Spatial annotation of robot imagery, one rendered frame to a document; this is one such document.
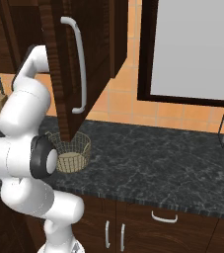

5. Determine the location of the dark wood base cabinet door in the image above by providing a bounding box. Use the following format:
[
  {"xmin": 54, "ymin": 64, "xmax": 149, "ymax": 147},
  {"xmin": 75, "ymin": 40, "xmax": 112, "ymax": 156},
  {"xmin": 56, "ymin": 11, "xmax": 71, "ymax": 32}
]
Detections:
[
  {"xmin": 114, "ymin": 201, "xmax": 216, "ymax": 253},
  {"xmin": 68, "ymin": 195, "xmax": 117, "ymax": 253}
]

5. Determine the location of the dark framed window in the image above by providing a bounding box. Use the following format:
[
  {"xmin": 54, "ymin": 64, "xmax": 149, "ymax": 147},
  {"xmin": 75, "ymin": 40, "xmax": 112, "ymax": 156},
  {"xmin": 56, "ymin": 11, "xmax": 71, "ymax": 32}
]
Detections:
[{"xmin": 136, "ymin": 0, "xmax": 224, "ymax": 109}]

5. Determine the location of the dark wood drawer front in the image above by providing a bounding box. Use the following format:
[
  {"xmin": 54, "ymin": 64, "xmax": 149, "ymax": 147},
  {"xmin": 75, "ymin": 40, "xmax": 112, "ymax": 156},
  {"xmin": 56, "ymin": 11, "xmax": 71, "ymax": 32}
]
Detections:
[{"xmin": 115, "ymin": 201, "xmax": 220, "ymax": 246}]

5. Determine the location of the tan wire basket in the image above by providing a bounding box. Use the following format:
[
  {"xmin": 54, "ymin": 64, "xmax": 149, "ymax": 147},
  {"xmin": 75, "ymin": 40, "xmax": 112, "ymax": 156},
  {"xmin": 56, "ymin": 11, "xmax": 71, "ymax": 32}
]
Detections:
[{"xmin": 44, "ymin": 130, "xmax": 93, "ymax": 174}]

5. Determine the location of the long white door handle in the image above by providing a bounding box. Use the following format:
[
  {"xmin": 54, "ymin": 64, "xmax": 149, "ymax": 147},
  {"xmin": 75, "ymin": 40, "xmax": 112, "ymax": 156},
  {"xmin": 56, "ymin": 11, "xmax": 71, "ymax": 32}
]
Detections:
[{"xmin": 59, "ymin": 16, "xmax": 88, "ymax": 115}]

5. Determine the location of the curved white drawer handle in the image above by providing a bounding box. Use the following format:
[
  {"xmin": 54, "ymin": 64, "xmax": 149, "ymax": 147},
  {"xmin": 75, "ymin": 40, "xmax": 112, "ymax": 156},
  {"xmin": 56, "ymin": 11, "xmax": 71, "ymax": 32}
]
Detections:
[{"xmin": 150, "ymin": 211, "xmax": 179, "ymax": 224}]

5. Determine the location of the short white cabinet handle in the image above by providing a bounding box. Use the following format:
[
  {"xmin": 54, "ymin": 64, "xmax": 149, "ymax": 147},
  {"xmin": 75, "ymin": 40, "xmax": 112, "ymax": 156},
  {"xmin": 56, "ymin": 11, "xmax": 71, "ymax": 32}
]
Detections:
[
  {"xmin": 119, "ymin": 222, "xmax": 126, "ymax": 253},
  {"xmin": 104, "ymin": 219, "xmax": 112, "ymax": 250}
]

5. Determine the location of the dark wood corner wall cabinet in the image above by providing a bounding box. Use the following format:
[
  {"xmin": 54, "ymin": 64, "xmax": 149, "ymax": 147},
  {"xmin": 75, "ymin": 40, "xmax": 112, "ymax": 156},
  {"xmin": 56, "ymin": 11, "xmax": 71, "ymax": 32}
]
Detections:
[{"xmin": 0, "ymin": 0, "xmax": 50, "ymax": 75}]

